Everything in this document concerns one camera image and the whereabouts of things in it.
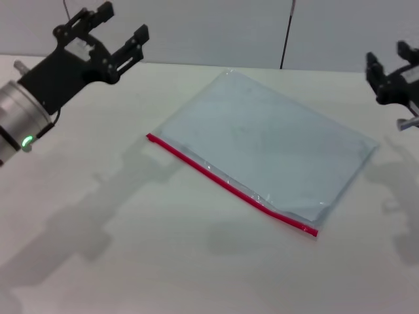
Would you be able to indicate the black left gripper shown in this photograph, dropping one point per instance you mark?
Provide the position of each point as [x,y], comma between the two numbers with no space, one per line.
[65,72]

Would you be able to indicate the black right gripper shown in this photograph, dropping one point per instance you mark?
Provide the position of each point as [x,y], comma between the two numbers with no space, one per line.
[401,85]

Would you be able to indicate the clear document bag red zipper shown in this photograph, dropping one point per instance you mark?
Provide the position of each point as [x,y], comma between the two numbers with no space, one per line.
[262,144]

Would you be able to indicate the silver right wrist plug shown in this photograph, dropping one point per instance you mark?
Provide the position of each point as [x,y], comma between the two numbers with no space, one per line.
[407,123]

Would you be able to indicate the silver wrist plug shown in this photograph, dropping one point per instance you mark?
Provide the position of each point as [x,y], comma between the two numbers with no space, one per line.
[20,66]
[407,123]

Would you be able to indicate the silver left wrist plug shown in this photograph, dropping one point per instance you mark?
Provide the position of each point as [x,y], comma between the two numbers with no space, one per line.
[20,66]

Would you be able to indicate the thin dark wall strip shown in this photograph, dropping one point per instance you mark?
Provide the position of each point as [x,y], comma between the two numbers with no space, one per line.
[66,7]

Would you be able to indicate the thick black wall strip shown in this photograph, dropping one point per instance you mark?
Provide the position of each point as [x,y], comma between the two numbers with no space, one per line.
[285,36]

